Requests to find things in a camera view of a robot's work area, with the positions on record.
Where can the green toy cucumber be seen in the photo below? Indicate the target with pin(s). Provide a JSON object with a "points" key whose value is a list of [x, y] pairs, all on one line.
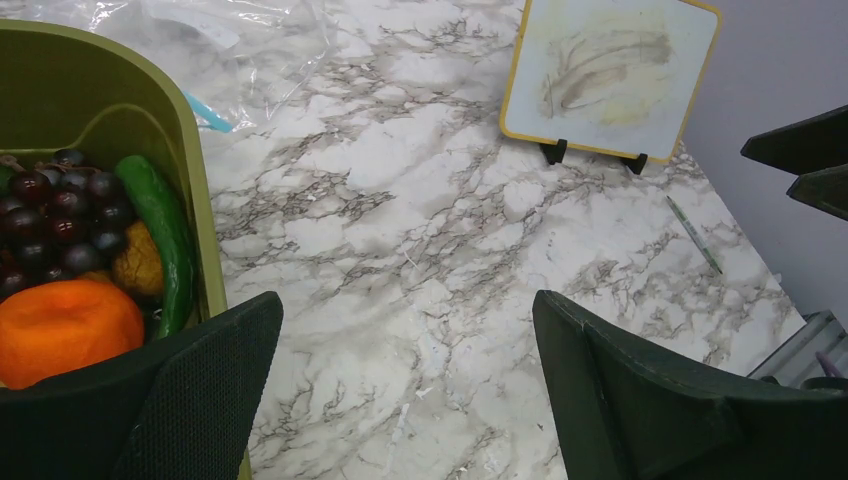
{"points": [[158, 207]]}

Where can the clear zip top bag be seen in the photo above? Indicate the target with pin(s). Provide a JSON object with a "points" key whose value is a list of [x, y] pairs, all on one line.
{"points": [[236, 62]]}

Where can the aluminium frame rail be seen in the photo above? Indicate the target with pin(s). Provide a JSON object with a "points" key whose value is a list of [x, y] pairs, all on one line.
{"points": [[817, 351]]}

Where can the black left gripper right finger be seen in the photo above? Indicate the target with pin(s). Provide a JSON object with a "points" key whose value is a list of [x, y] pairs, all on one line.
{"points": [[627, 408]]}

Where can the yellow framed whiteboard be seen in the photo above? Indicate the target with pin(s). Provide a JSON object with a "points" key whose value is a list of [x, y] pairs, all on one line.
{"points": [[617, 78]]}

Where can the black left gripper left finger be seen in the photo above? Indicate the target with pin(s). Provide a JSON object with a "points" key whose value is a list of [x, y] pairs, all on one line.
{"points": [[179, 408]]}

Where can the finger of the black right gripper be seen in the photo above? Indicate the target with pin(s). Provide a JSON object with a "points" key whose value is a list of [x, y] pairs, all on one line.
{"points": [[804, 147], [825, 190]]}

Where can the dark purple toy grapes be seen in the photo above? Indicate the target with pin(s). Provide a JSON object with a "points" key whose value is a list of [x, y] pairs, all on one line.
{"points": [[61, 219]]}

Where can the olive green plastic bin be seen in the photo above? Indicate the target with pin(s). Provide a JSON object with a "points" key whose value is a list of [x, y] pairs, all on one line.
{"points": [[63, 87]]}

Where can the orange toy fruit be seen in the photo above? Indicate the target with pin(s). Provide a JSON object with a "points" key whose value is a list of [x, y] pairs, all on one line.
{"points": [[63, 326]]}

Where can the green marker pen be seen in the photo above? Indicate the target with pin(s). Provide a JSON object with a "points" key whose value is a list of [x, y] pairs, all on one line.
{"points": [[694, 235]]}

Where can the brown toy fruit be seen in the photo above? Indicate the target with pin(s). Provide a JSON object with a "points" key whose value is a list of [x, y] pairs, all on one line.
{"points": [[138, 269]]}

